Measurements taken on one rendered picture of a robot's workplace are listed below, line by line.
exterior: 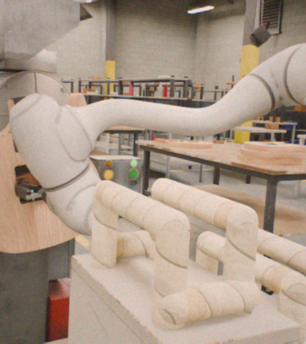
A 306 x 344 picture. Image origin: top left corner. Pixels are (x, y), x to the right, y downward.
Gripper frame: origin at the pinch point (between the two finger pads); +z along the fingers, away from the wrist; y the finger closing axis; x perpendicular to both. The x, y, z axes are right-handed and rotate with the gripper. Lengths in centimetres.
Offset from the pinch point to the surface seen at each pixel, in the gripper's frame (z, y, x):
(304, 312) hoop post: -87, 3, -1
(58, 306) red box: 32, 10, -52
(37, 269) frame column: 34, 5, -37
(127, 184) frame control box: 16.7, 33.4, -10.5
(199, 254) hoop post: -69, 3, 0
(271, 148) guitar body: 127, 199, -37
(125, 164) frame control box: 16.6, 33.5, -3.7
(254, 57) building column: 730, 721, 19
